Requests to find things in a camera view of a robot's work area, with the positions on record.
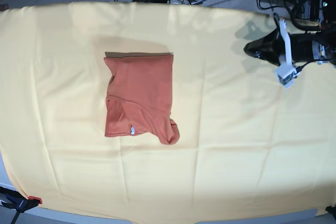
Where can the robot arm on screen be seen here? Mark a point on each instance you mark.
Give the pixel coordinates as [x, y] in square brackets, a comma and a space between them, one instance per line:
[300, 18]

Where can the terracotta orange T-shirt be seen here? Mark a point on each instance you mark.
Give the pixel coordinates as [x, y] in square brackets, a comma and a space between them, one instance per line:
[139, 97]

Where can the gripper body on screen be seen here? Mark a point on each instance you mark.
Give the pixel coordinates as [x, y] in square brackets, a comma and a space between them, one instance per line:
[304, 47]

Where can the yellow table cloth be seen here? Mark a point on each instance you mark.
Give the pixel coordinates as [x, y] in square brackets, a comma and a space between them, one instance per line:
[248, 147]

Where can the wrist camera on screen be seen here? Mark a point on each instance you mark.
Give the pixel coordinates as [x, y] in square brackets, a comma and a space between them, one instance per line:
[286, 74]

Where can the black clamp at right corner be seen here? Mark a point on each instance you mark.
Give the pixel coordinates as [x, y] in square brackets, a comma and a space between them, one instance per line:
[331, 210]

